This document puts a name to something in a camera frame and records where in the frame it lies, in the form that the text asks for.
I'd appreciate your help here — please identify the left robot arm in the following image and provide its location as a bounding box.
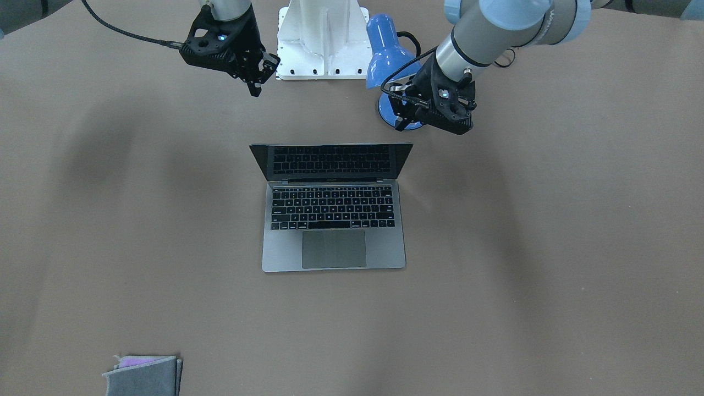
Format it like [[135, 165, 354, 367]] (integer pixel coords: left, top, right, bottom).
[[379, 1, 702, 135]]

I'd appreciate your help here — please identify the grey laptop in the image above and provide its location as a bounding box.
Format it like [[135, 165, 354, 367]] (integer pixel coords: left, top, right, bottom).
[[250, 142, 413, 273]]

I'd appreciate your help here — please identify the folded grey cloth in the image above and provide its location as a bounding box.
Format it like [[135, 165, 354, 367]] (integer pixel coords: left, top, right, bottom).
[[102, 355, 183, 395]]

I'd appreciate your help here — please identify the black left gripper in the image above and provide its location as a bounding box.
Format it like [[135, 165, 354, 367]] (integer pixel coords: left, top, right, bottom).
[[392, 55, 477, 135]]

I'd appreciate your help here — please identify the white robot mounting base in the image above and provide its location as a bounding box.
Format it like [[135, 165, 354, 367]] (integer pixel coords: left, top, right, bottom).
[[276, 1, 372, 80]]

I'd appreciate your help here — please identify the black lamp cable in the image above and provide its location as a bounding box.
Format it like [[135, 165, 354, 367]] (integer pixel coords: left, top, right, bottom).
[[396, 31, 422, 58]]

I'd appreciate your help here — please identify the blue desk lamp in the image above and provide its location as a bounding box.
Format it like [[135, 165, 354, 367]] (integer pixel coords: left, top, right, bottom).
[[366, 13, 421, 127]]

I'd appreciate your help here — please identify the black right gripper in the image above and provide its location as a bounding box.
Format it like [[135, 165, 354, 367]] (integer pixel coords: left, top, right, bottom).
[[179, 4, 280, 97]]

